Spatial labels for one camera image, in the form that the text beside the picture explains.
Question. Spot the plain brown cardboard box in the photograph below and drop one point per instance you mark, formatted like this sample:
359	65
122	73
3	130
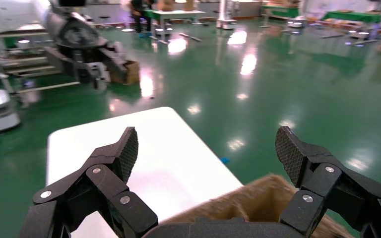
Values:
165	5
189	4

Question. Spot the left wrist camera unit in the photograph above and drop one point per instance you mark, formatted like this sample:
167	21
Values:
72	2

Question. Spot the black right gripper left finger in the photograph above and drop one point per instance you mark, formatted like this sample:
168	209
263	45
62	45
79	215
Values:
105	184

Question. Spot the long green work table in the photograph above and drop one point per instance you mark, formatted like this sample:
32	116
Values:
351	16
281	11

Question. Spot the brown cardboard divider box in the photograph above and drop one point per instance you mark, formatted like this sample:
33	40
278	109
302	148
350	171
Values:
243	203

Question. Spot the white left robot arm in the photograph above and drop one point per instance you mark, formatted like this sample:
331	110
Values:
9	14

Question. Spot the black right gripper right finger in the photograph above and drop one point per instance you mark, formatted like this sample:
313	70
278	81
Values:
322	184

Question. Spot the metal frame cart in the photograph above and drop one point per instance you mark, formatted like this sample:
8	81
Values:
26	62

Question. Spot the white lit robot base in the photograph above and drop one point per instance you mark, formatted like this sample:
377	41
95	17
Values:
163	32

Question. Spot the cardboard box with print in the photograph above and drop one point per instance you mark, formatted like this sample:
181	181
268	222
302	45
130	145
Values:
129	72

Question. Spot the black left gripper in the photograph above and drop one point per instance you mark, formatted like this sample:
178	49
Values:
75	34

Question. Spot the green table with white legs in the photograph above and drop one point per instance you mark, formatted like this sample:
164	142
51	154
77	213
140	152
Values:
177	13

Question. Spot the small blue floor scrap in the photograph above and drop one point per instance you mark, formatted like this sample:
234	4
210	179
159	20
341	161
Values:
225	160

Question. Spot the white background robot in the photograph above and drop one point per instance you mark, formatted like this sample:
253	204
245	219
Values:
226	14

